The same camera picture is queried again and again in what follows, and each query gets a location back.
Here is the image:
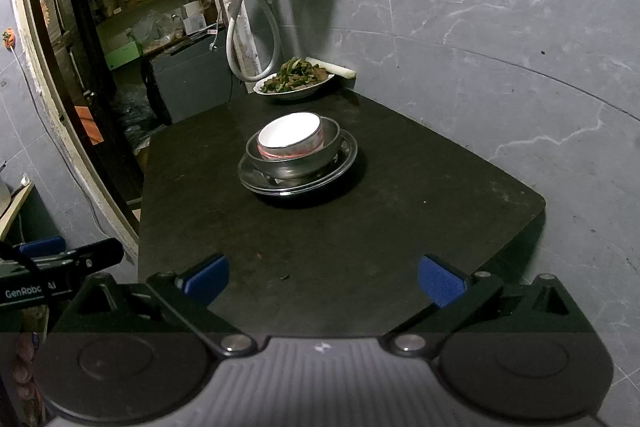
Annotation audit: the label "grey cabinet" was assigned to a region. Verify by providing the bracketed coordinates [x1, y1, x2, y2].
[142, 26, 246, 125]

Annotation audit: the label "small white box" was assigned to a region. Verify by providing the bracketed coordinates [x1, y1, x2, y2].
[182, 13, 208, 36]

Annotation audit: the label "steel plate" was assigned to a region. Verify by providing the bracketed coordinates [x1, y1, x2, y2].
[237, 131, 359, 196]

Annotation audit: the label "white hose loop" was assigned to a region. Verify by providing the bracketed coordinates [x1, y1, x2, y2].
[225, 0, 278, 82]

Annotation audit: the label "light wooden board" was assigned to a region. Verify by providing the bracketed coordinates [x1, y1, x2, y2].
[0, 174, 36, 240]

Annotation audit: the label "person's left hand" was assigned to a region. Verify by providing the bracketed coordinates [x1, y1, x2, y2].
[12, 331, 45, 409]

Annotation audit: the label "orange object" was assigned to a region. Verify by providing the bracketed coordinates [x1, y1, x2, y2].
[74, 105, 104, 146]

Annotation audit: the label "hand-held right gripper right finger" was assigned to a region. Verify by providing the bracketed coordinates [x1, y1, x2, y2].
[384, 254, 597, 359]

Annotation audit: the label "stir-fried green vegetable dish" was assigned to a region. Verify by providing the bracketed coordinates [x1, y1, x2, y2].
[260, 58, 335, 94]

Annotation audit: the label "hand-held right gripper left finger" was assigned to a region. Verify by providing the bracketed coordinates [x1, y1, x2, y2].
[50, 253, 257, 361]

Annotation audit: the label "white bowl with dark rim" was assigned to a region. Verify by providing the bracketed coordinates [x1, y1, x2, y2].
[256, 112, 324, 154]

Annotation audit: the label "crumpled clear plastic bags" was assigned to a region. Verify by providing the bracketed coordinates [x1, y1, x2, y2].
[112, 87, 161, 148]

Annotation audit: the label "green box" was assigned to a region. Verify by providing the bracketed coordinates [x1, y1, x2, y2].
[106, 41, 142, 70]

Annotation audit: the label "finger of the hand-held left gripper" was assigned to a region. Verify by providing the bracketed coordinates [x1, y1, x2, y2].
[12, 236, 67, 260]
[62, 238, 126, 277]

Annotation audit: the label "dark wooden door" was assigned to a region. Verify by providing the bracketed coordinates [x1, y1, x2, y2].
[30, 0, 141, 202]

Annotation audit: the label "steel bowl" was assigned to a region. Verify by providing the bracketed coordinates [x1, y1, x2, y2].
[244, 116, 347, 181]

